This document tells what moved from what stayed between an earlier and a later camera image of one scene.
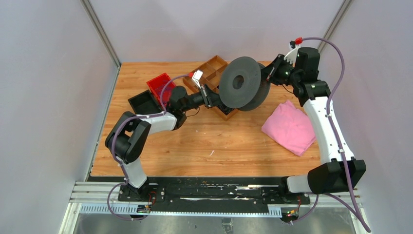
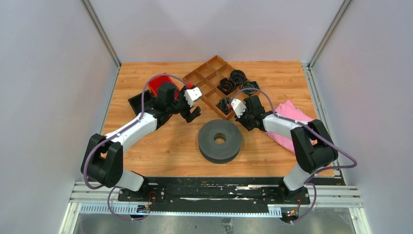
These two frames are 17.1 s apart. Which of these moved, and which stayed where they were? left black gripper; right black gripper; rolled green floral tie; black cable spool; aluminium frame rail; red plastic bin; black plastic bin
Moved: left black gripper; right black gripper; black cable spool
Stayed: aluminium frame rail; red plastic bin; black plastic bin; rolled green floral tie
